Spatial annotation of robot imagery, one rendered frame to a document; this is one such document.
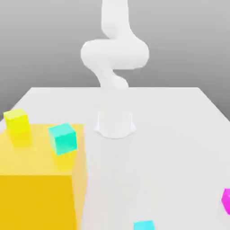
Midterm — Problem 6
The small teal cube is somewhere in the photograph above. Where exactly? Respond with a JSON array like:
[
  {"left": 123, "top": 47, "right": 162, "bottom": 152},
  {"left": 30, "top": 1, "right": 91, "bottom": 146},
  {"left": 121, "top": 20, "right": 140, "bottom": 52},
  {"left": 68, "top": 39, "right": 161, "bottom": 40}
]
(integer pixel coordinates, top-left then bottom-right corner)
[{"left": 48, "top": 123, "right": 78, "bottom": 156}]

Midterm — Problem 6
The small yellow cube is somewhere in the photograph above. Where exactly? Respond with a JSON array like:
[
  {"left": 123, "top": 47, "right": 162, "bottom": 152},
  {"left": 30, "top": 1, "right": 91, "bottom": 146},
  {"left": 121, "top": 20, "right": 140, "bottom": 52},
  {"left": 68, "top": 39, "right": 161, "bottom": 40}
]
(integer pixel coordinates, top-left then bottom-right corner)
[{"left": 3, "top": 108, "right": 31, "bottom": 144}]

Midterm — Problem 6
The small cyan cube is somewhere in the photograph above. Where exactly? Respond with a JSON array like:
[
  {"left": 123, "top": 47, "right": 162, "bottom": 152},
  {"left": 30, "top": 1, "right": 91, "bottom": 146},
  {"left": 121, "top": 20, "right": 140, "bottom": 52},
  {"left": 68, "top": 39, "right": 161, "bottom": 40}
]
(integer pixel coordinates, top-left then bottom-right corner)
[{"left": 133, "top": 220, "right": 156, "bottom": 230}]

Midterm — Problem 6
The small magenta cube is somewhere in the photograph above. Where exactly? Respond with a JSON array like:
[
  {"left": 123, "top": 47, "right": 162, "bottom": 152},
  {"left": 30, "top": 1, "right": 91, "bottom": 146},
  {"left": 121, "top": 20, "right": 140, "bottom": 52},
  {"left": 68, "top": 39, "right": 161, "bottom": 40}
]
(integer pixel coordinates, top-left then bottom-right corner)
[{"left": 221, "top": 188, "right": 230, "bottom": 216}]

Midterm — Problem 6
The large yellow box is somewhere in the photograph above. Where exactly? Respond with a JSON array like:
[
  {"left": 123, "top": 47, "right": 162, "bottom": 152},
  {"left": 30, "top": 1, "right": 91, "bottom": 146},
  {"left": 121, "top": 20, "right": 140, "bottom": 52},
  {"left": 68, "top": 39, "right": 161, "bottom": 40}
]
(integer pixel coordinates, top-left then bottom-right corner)
[{"left": 0, "top": 123, "right": 88, "bottom": 230}]

